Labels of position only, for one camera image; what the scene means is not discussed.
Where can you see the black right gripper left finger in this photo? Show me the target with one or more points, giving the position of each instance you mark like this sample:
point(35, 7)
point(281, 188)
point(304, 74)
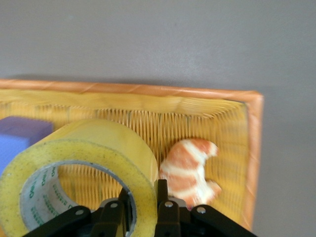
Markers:
point(106, 217)

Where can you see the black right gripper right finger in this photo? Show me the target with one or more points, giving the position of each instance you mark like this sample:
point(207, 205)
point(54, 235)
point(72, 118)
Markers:
point(170, 219)

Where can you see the yellow packing tape roll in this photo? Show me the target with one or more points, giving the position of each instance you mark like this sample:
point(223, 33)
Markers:
point(98, 145)

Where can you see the toy croissant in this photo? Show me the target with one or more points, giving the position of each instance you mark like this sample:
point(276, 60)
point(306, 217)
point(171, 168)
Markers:
point(185, 168)

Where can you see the yellow woven tray orange rim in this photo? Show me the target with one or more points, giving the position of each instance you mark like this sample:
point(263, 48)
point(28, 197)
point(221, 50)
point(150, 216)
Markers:
point(197, 118)

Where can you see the purple foam block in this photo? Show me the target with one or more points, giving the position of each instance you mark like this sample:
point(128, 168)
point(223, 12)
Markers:
point(14, 148)

